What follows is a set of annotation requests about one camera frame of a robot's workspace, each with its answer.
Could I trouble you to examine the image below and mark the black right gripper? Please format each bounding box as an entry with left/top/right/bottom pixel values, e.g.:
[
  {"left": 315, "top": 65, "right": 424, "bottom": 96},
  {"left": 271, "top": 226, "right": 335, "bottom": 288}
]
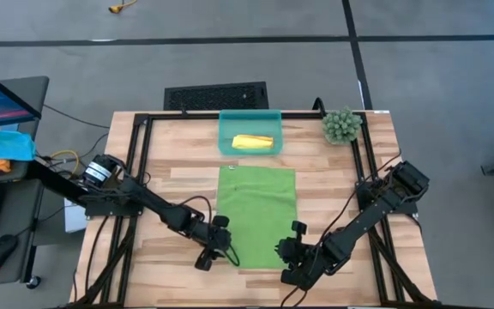
[{"left": 275, "top": 221, "right": 323, "bottom": 291}]

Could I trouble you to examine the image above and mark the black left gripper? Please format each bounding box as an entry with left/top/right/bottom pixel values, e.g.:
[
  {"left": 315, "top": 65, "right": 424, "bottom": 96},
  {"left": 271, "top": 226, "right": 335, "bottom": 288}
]
[{"left": 194, "top": 215, "right": 234, "bottom": 272}]

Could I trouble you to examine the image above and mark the green microfiber towel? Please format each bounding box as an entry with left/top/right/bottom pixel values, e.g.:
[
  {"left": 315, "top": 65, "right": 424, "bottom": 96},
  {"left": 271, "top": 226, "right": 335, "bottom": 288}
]
[{"left": 215, "top": 165, "right": 298, "bottom": 270}]

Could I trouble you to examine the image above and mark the yellow microfiber towel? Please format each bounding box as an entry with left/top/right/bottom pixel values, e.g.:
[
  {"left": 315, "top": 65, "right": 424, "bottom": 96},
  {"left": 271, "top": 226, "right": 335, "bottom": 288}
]
[{"left": 231, "top": 134, "right": 274, "bottom": 150}]

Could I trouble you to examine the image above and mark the teal translucent plastic basket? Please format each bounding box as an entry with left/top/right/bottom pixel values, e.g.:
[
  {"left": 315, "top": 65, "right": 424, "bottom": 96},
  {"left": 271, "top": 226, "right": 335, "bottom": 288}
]
[{"left": 218, "top": 109, "right": 284, "bottom": 156}]

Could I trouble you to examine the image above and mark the artificial green potted plant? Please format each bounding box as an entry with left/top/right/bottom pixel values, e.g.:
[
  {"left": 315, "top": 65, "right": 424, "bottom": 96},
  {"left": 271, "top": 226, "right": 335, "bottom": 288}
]
[{"left": 322, "top": 106, "right": 363, "bottom": 146}]

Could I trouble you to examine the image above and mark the black floor vent grate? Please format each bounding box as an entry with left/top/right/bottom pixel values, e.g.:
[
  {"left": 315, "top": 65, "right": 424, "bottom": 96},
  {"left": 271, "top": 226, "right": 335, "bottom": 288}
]
[{"left": 163, "top": 81, "right": 269, "bottom": 112}]

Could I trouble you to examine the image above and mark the white box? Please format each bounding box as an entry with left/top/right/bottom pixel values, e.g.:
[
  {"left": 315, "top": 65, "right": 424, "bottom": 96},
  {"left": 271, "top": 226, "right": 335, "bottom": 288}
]
[{"left": 63, "top": 201, "right": 88, "bottom": 233}]

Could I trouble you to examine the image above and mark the blue cloth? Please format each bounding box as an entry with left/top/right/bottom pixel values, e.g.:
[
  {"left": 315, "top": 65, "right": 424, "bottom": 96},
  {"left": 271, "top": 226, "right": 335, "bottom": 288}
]
[{"left": 0, "top": 130, "right": 37, "bottom": 163}]

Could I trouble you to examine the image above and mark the grey side desk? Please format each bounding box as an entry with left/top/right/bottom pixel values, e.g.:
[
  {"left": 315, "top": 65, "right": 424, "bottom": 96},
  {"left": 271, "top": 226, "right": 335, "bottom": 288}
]
[{"left": 0, "top": 76, "right": 50, "bottom": 288}]

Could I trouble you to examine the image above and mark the black aluminium table frame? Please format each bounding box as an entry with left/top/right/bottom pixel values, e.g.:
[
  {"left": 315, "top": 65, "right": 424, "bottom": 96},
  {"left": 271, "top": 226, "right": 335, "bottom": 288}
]
[{"left": 70, "top": 110, "right": 441, "bottom": 309}]

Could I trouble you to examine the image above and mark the black cable loop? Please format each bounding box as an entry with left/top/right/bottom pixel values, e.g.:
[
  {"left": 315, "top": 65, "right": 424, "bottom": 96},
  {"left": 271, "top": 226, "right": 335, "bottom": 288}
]
[{"left": 311, "top": 97, "right": 328, "bottom": 115}]

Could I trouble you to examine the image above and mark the yellow cable loop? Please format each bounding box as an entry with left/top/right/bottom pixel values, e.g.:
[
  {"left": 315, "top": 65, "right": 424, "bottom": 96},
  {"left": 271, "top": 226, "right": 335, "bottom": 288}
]
[{"left": 49, "top": 149, "right": 81, "bottom": 175}]

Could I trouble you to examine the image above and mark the black floor cable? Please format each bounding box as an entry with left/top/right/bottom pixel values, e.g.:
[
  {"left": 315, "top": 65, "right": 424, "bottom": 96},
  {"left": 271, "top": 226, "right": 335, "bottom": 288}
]
[{"left": 42, "top": 104, "right": 111, "bottom": 130}]

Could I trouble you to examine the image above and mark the yellow floor cord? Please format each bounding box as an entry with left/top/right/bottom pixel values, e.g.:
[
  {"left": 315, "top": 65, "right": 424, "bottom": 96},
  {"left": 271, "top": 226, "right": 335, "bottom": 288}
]
[{"left": 108, "top": 0, "right": 139, "bottom": 15}]

